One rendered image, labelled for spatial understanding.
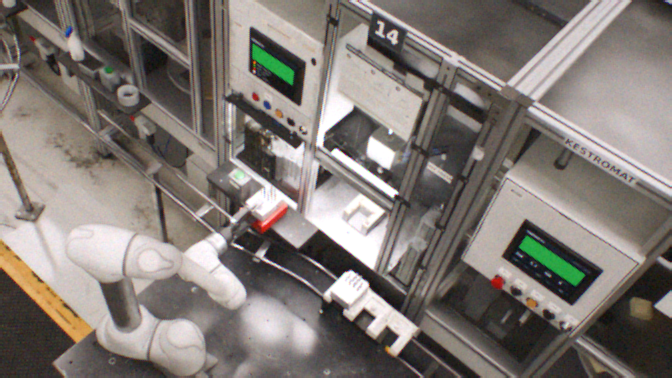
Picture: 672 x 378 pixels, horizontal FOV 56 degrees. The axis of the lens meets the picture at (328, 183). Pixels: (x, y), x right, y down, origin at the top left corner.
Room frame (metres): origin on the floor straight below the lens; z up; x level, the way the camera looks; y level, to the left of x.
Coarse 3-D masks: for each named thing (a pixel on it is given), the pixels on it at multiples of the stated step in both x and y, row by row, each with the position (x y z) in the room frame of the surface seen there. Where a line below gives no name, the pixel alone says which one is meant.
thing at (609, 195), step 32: (512, 160) 1.50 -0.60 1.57; (544, 160) 1.21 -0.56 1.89; (576, 160) 1.17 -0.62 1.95; (576, 192) 1.15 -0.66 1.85; (608, 192) 1.12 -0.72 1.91; (640, 192) 1.09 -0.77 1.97; (640, 224) 1.06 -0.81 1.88; (448, 288) 1.24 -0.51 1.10; (480, 288) 1.19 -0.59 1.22; (640, 288) 1.00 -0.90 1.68; (448, 320) 1.21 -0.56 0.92; (480, 320) 1.16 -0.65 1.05; (512, 320) 1.11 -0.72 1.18; (544, 320) 1.07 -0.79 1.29; (608, 320) 1.00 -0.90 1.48; (640, 320) 0.97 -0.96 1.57; (512, 352) 1.08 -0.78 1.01; (608, 352) 0.97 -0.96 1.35; (640, 352) 0.94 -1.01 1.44
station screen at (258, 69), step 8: (256, 40) 1.69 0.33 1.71; (264, 48) 1.67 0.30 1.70; (272, 56) 1.65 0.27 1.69; (280, 56) 1.64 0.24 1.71; (256, 64) 1.69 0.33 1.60; (288, 64) 1.62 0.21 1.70; (256, 72) 1.69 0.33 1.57; (264, 72) 1.67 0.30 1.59; (272, 72) 1.65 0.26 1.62; (264, 80) 1.67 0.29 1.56; (272, 80) 1.65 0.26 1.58; (280, 80) 1.63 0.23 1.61; (280, 88) 1.63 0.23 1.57; (288, 88) 1.61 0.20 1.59; (288, 96) 1.61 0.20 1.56
